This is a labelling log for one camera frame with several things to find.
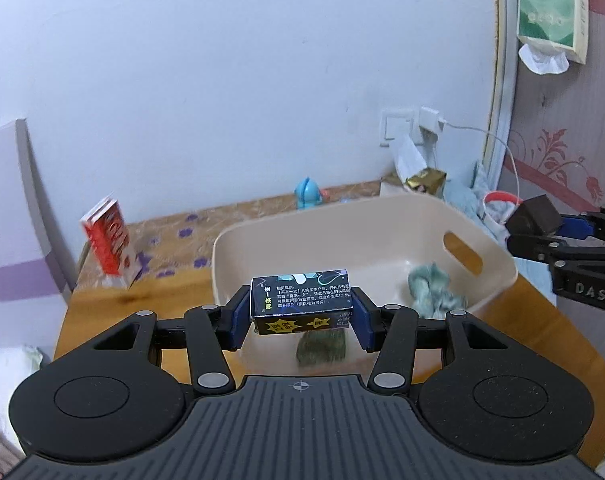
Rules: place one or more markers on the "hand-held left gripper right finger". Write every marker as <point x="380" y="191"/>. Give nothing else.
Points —
<point x="361" y="322"/>

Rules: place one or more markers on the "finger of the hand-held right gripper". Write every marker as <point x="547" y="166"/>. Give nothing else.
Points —
<point x="542" y="247"/>
<point x="600" y="222"/>

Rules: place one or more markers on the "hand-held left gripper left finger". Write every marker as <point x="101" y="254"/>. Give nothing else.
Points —
<point x="240" y="319"/>

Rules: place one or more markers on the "dark brown box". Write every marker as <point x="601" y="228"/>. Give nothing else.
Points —
<point x="535" y="215"/>

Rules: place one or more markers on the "small dark printed box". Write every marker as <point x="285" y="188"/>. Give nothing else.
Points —
<point x="302" y="302"/>

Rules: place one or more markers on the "beige plastic basin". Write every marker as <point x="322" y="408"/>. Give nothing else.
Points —
<point x="342" y="240"/>

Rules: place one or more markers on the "red and white round container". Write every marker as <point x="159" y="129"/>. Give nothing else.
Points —
<point x="502" y="205"/>

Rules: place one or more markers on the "crumpled green cloth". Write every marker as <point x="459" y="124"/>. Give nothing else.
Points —
<point x="432" y="292"/>

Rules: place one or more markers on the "light blue cloth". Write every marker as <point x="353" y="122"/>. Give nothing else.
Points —
<point x="465" y="200"/>

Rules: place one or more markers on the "purple flower patterned mat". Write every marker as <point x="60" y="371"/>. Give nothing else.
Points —
<point x="192" y="232"/>

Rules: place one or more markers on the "gold box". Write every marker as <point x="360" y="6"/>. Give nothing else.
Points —
<point x="427" y="182"/>

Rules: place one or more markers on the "blue toy figure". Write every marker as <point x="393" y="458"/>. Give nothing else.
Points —
<point x="308" y="195"/>

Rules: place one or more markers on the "red and white box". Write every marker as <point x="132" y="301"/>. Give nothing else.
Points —
<point x="110" y="245"/>

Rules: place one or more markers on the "white crumpled paper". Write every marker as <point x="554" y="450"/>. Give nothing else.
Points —
<point x="408" y="157"/>

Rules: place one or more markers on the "white charger plug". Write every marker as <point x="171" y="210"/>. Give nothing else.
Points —
<point x="431" y="119"/>

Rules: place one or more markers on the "green tissue pack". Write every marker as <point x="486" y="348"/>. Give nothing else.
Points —
<point x="550" y="5"/>

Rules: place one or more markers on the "white bed sheet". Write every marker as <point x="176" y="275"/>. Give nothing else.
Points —
<point x="7" y="390"/>

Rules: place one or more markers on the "white curved frame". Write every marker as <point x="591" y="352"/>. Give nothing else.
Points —
<point x="502" y="85"/>

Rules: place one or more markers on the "white wall socket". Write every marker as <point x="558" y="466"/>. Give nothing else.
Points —
<point x="396" y="126"/>

